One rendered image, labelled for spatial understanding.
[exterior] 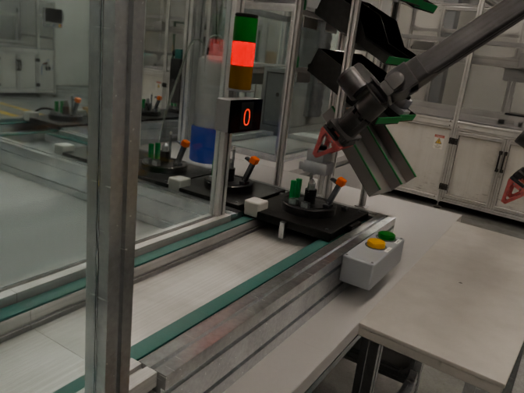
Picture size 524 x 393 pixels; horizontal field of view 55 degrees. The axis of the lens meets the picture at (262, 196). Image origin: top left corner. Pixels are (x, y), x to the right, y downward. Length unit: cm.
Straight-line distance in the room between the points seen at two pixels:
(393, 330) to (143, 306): 48
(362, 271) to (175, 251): 38
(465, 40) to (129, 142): 92
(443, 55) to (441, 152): 421
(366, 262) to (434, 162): 441
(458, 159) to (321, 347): 454
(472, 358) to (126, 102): 79
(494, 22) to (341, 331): 73
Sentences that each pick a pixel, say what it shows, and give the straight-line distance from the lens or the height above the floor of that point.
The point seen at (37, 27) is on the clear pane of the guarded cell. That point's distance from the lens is 38.
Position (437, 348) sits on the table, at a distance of 101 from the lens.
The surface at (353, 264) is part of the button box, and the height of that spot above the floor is 95.
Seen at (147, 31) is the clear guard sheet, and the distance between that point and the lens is 94.
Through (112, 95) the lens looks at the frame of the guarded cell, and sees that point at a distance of 41.
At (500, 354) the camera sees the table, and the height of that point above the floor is 86.
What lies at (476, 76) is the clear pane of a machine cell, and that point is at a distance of 529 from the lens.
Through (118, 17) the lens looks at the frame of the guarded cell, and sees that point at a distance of 41.
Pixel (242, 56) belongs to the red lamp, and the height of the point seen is 133.
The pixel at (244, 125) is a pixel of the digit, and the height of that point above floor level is 118.
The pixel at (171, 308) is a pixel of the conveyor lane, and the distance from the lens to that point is 87.
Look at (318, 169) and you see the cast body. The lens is 124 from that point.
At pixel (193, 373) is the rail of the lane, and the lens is 70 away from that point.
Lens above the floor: 135
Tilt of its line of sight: 16 degrees down
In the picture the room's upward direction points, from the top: 7 degrees clockwise
